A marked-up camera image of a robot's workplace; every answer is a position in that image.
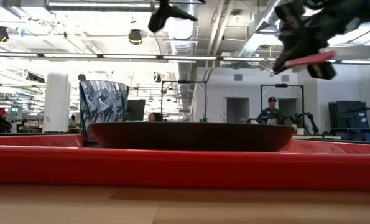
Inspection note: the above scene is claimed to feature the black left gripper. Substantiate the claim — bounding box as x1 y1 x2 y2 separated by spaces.
147 0 199 34

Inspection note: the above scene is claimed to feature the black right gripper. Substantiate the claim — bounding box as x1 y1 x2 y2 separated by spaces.
271 0 359 80

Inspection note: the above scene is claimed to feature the red plastic utensil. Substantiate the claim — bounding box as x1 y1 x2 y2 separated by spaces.
285 50 337 68

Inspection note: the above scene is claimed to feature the dark round plate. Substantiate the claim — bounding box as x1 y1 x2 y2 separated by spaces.
90 121 295 153

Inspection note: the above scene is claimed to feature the faceted clear cup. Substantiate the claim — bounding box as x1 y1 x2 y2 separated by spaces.
79 80 130 147

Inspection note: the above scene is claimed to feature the red plastic tray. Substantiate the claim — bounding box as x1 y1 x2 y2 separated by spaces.
0 134 370 191

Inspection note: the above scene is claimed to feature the black ceiling lamp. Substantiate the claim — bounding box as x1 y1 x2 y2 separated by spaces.
127 28 144 46
0 26 10 43

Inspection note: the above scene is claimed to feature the long ceiling light strip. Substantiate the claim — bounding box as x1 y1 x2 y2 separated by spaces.
0 52 370 65

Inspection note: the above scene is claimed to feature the blue storage rack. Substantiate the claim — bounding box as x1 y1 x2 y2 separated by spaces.
328 100 370 141

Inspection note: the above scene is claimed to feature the black monitor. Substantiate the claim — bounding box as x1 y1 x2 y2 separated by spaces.
126 98 146 122

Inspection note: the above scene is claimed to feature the white column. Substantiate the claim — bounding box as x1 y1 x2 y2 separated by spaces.
42 72 72 133

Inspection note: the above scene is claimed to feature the silver ventilation duct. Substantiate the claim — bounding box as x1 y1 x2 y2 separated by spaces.
167 12 200 82

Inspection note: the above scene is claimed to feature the black metal frame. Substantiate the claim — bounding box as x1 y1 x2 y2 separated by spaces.
160 80 208 123
259 83 305 125

